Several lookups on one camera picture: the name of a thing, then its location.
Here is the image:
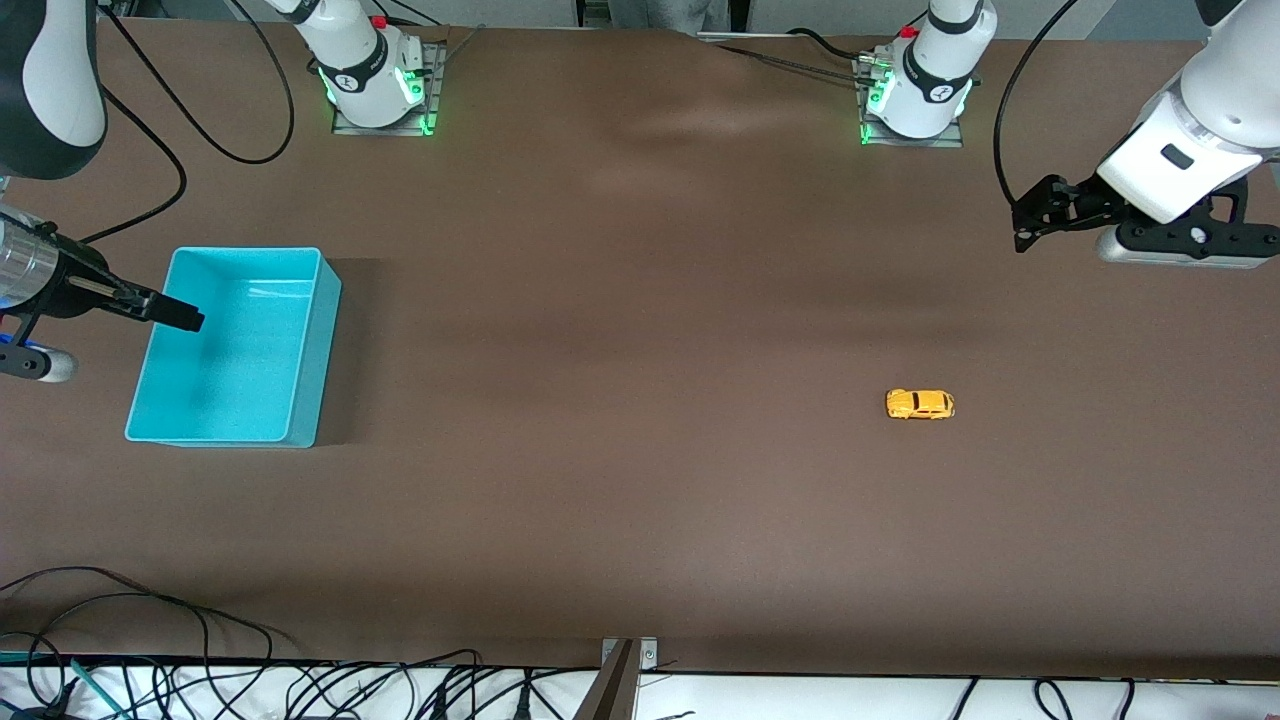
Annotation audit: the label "grey braided cable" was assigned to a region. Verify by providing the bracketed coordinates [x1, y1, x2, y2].
[715, 42, 871, 83]

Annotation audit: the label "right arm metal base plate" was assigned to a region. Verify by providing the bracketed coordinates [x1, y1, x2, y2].
[332, 40, 446, 136]

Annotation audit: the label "teal handled tool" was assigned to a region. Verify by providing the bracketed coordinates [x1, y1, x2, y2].
[68, 658, 131, 720]

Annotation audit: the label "turquoise plastic bin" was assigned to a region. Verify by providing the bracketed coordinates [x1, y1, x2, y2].
[125, 247, 343, 448]

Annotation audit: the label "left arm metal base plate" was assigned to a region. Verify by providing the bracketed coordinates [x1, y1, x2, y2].
[855, 55, 966, 149]

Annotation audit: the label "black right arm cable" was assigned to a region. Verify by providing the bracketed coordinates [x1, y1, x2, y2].
[75, 88, 188, 246]
[95, 0, 296, 166]

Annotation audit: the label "silver table edge bracket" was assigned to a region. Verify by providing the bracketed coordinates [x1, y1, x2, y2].
[601, 637, 659, 673]

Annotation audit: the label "yellow beetle toy car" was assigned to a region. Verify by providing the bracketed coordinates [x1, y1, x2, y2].
[886, 389, 956, 421]

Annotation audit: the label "black base power cable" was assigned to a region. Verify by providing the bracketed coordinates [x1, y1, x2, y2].
[788, 27, 863, 61]

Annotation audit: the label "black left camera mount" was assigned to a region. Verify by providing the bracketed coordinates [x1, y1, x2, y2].
[1115, 175, 1280, 263]

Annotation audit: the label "long black floor cable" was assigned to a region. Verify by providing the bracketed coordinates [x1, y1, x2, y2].
[0, 567, 301, 661]
[0, 593, 213, 666]

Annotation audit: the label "dark grey metal bar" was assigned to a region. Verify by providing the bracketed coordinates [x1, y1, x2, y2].
[572, 640, 641, 720]

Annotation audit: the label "person in grey trousers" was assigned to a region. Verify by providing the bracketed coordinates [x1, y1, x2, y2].
[608, 0, 736, 33]

